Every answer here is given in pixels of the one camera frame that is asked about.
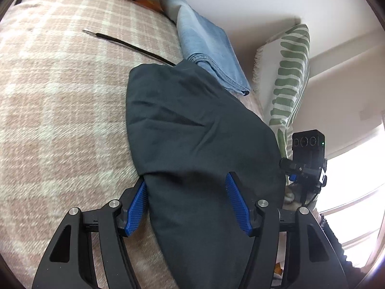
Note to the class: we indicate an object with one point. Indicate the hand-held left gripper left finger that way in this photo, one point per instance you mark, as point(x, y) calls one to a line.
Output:
point(135, 213)

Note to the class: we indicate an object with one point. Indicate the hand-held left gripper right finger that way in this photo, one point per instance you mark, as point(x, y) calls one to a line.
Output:
point(237, 207)

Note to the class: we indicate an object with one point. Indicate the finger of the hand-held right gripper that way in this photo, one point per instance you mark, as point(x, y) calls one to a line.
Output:
point(292, 178)

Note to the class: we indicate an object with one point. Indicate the black pants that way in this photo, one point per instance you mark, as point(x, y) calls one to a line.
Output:
point(195, 141)

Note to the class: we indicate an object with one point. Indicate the person's right hand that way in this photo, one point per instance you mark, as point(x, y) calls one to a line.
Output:
point(291, 197)

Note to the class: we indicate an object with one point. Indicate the window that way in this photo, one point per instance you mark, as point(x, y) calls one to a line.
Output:
point(361, 171)

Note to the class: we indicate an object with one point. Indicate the green striped white pillow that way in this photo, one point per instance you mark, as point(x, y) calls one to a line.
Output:
point(288, 75)

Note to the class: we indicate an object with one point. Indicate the pink plaid blanket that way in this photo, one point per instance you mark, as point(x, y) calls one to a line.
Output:
point(60, 96)

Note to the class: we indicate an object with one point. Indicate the folded blue jeans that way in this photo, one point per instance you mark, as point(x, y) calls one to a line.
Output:
point(204, 42)

